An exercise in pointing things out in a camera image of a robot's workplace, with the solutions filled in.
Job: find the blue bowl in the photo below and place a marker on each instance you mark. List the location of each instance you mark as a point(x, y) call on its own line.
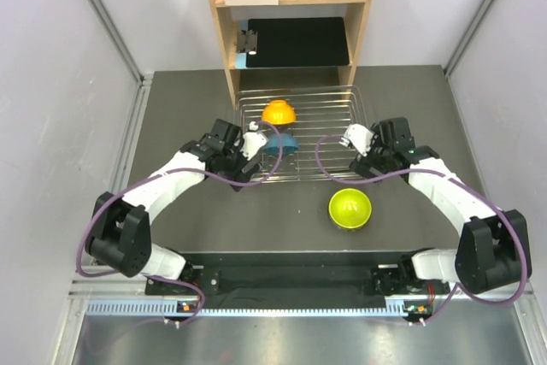
point(285, 142)

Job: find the black clipboard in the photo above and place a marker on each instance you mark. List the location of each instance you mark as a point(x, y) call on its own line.
point(291, 43)

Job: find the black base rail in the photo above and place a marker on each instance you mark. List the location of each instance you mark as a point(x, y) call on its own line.
point(304, 279)

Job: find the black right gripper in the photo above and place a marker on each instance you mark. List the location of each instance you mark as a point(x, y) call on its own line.
point(363, 164)

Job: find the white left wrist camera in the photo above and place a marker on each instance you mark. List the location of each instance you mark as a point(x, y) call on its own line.
point(253, 141)

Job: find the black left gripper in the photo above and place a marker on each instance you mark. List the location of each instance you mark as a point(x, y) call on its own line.
point(236, 178)

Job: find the orange bowl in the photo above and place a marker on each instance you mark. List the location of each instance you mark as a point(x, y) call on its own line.
point(279, 113)

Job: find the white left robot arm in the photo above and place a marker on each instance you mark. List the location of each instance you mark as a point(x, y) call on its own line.
point(120, 237)

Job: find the green bowl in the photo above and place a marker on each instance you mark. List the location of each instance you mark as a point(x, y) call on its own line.
point(349, 209)

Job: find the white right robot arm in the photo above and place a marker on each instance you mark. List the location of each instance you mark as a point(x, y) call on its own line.
point(493, 249)

